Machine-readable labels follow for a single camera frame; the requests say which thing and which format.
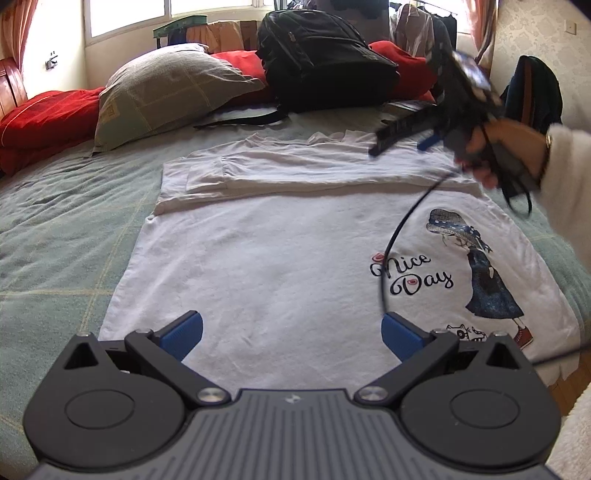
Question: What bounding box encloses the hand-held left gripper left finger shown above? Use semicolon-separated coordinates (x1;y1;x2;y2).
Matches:
62;311;232;408

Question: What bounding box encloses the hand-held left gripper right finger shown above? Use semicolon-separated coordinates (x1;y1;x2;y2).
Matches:
355;312;528;408

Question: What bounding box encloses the white printed t-shirt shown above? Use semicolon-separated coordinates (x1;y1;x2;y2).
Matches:
98;129;581;389

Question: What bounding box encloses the clothes rack with clothes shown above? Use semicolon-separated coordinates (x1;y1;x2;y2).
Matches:
387;0;463;57

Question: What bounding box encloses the person's right hand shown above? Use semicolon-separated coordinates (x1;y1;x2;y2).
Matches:
454;117;551;191

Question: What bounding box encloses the blue cover book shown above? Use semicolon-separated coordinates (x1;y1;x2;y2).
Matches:
382;98;435;121

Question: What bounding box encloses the red blanket heap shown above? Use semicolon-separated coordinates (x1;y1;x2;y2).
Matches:
209;41;438;101

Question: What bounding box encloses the orange curtain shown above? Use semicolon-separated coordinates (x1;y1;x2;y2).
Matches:
0;0;37;89
463;0;498;71

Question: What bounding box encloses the dark blue jacket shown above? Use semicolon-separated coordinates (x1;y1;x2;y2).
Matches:
500;54;563;128

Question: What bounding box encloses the black backpack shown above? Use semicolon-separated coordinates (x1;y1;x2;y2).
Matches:
193;9;401;131

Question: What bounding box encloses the green checked bed blanket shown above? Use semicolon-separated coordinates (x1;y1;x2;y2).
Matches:
0;97;591;462

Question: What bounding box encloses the cardboard box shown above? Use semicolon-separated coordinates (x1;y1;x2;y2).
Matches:
202;20;260;52

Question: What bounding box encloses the person's white fleece jacket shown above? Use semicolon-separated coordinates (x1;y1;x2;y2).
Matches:
547;401;591;480

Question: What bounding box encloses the grey pillow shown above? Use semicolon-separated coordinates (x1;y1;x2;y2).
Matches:
91;43;267;156

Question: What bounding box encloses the green folding table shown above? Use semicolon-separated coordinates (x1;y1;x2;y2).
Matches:
151;15;209;48

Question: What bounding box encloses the window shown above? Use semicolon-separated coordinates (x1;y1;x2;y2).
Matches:
87;0;296;38

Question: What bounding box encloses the wooden bed headboard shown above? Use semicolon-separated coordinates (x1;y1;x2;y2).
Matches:
0;55;29;121

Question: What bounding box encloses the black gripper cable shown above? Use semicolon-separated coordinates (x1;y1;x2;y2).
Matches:
378;170;583;366

